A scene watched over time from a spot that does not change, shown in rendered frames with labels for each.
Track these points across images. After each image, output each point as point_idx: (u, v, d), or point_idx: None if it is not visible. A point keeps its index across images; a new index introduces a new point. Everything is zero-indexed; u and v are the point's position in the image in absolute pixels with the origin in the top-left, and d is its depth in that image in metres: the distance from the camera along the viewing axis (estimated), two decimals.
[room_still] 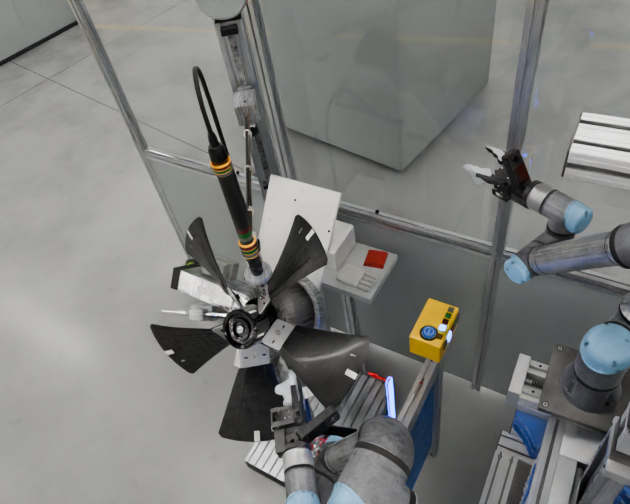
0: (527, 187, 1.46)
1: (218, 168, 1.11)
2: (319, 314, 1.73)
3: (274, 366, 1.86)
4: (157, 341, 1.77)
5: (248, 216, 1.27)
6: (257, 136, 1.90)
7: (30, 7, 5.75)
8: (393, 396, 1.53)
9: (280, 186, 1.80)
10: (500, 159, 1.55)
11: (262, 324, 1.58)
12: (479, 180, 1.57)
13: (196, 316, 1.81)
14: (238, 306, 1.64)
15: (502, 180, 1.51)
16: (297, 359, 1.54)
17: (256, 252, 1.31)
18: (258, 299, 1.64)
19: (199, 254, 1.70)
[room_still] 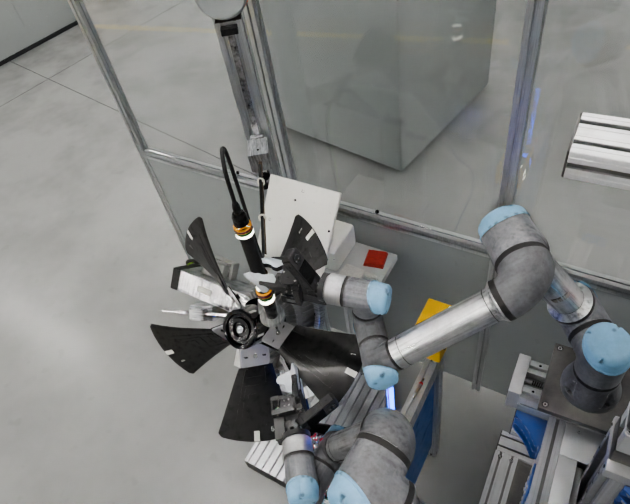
0: (319, 283, 1.31)
1: (241, 232, 1.25)
2: (319, 314, 1.73)
3: (274, 366, 1.86)
4: (157, 341, 1.77)
5: (264, 270, 1.40)
6: None
7: (30, 7, 5.75)
8: (393, 396, 1.53)
9: (280, 186, 1.80)
10: (275, 266, 1.37)
11: (262, 324, 1.58)
12: (264, 288, 1.38)
13: (196, 316, 1.81)
14: (238, 306, 1.64)
15: (290, 285, 1.34)
16: (297, 357, 1.53)
17: (272, 299, 1.45)
18: (258, 299, 1.64)
19: (199, 254, 1.70)
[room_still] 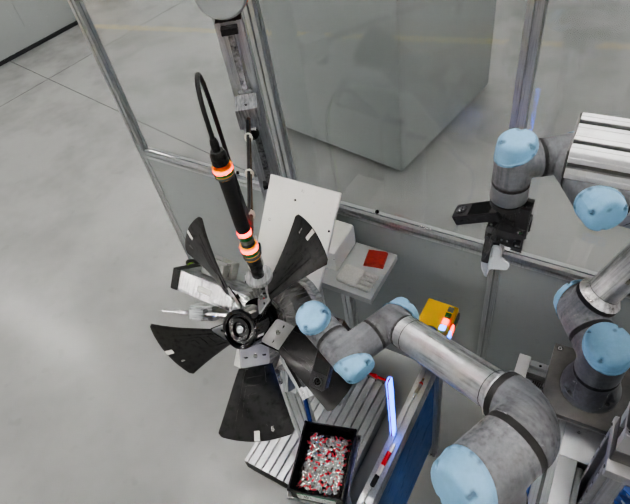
0: (490, 203, 1.16)
1: (220, 173, 1.12)
2: None
3: (274, 366, 1.86)
4: (157, 341, 1.77)
5: (249, 220, 1.28)
6: (257, 136, 1.90)
7: (30, 7, 5.75)
8: (393, 396, 1.53)
9: (280, 186, 1.80)
10: None
11: (262, 324, 1.58)
12: (499, 262, 1.23)
13: (196, 316, 1.81)
14: (238, 306, 1.64)
15: (492, 232, 1.20)
16: (297, 358, 1.54)
17: (257, 255, 1.32)
18: (258, 299, 1.64)
19: (199, 254, 1.70)
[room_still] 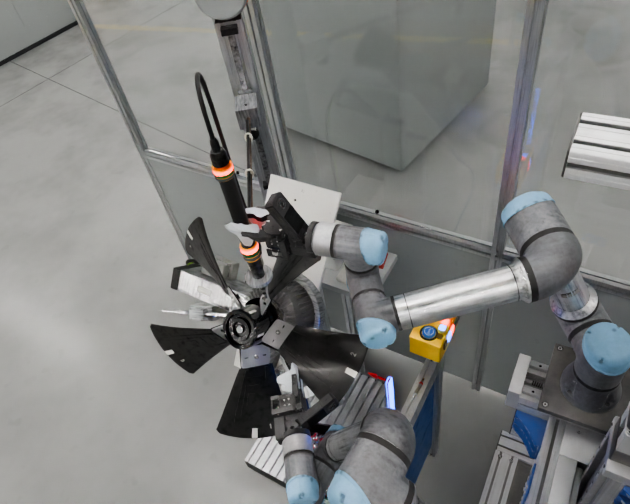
0: (307, 232, 1.18)
1: (220, 173, 1.12)
2: (319, 314, 1.73)
3: (274, 366, 1.86)
4: (191, 223, 1.66)
5: (248, 222, 1.27)
6: (257, 136, 1.90)
7: (30, 7, 5.75)
8: (393, 396, 1.53)
9: (280, 186, 1.80)
10: (260, 216, 1.24)
11: (255, 345, 1.60)
12: (248, 240, 1.25)
13: (196, 316, 1.81)
14: (260, 308, 1.61)
15: (275, 235, 1.21)
16: (243, 388, 1.64)
17: (257, 255, 1.32)
18: (276, 321, 1.62)
19: None
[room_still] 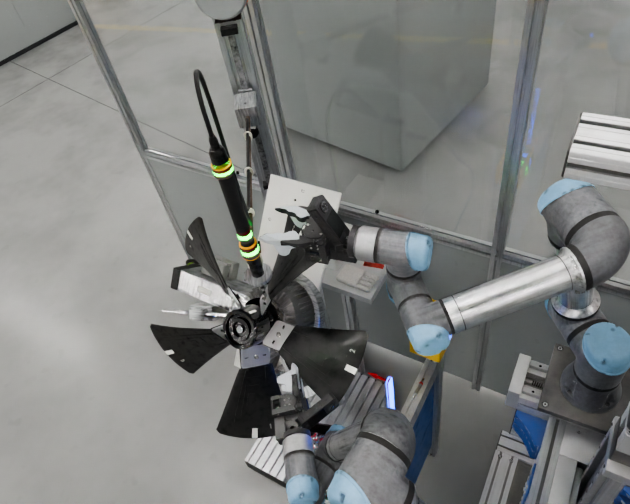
0: (349, 236, 1.14)
1: (219, 171, 1.12)
2: (319, 314, 1.73)
3: (274, 366, 1.86)
4: (191, 223, 1.66)
5: (249, 218, 1.27)
6: (257, 136, 1.90)
7: (30, 7, 5.75)
8: (393, 396, 1.53)
9: (280, 186, 1.80)
10: (300, 216, 1.21)
11: (255, 345, 1.60)
12: (286, 249, 1.20)
13: (196, 316, 1.81)
14: (260, 308, 1.61)
15: (315, 239, 1.17)
16: (243, 388, 1.64)
17: (256, 253, 1.32)
18: (276, 322, 1.63)
19: None
